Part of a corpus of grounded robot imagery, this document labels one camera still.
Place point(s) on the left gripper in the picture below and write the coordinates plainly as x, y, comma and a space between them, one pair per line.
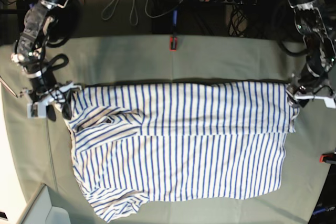
301, 91

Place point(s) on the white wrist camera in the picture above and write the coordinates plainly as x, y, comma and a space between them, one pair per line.
36, 111
330, 102

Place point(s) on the blue white striped t-shirt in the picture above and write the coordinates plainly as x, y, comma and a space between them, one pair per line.
135, 144

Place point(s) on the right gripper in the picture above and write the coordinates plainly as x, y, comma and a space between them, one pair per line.
56, 96

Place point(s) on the green table cloth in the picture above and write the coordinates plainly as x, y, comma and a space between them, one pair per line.
41, 149

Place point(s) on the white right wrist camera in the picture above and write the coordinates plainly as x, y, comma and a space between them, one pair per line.
36, 111

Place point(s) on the red black centre clamp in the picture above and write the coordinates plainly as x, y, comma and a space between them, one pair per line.
173, 38

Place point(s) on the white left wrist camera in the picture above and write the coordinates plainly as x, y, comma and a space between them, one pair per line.
330, 102

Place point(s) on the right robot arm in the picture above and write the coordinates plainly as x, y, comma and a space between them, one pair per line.
29, 52

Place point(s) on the red black right clamp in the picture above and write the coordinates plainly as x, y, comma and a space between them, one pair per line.
328, 158

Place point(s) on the white plastic container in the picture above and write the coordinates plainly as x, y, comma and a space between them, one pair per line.
40, 209

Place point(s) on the grey metal rod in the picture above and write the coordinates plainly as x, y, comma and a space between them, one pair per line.
7, 87

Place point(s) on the red black clamp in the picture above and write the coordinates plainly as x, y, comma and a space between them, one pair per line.
328, 158
173, 38

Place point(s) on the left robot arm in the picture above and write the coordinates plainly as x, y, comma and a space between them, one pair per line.
313, 21

